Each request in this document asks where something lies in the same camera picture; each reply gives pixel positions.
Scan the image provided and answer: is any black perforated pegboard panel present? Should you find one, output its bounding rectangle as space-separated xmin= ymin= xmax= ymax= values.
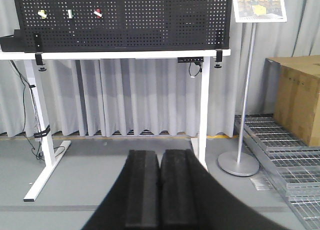
xmin=14 ymin=0 xmax=232 ymax=53

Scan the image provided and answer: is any black cable on table leg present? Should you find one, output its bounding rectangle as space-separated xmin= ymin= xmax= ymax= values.
xmin=9 ymin=59 xmax=66 ymax=161

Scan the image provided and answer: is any white table with legs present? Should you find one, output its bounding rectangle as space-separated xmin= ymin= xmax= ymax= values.
xmin=0 ymin=49 xmax=231 ymax=202

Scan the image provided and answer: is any metal floor grating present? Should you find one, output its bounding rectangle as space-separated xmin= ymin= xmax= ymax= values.
xmin=234 ymin=115 xmax=320 ymax=230

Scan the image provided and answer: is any green toggle switch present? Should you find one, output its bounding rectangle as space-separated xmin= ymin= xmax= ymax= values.
xmin=67 ymin=9 xmax=74 ymax=19

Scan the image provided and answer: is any black table clamp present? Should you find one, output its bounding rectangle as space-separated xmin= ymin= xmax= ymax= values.
xmin=32 ymin=32 xmax=47 ymax=72
xmin=214 ymin=30 xmax=223 ymax=69

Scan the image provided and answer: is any black left table clamp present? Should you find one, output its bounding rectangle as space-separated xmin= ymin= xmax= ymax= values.
xmin=32 ymin=32 xmax=47 ymax=72

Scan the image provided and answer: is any black right table clamp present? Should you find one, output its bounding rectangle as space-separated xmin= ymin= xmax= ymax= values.
xmin=214 ymin=30 xmax=223 ymax=69

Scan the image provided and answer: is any sign stand with poster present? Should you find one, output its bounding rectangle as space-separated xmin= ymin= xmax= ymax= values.
xmin=217 ymin=0 xmax=287 ymax=177

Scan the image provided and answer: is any grey curtain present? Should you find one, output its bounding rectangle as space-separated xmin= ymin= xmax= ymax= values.
xmin=0 ymin=0 xmax=320 ymax=138

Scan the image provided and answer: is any black under-table control box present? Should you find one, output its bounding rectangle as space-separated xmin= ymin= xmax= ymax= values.
xmin=177 ymin=56 xmax=204 ymax=78

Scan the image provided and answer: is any black box on table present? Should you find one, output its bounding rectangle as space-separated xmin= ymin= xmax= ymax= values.
xmin=0 ymin=29 xmax=25 ymax=52

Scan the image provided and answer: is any yellow toggle switch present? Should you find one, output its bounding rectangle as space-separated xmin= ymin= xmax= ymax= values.
xmin=37 ymin=9 xmax=48 ymax=19

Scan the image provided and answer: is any brown cardboard box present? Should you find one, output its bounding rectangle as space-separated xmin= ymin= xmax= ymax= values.
xmin=268 ymin=55 xmax=320 ymax=147

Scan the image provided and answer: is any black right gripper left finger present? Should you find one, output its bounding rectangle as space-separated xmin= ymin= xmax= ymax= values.
xmin=83 ymin=150 xmax=160 ymax=230

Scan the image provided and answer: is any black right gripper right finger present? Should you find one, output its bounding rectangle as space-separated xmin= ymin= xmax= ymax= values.
xmin=160 ymin=149 xmax=285 ymax=230

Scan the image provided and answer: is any red toggle switch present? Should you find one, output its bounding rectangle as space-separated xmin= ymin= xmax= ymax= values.
xmin=94 ymin=9 xmax=102 ymax=18

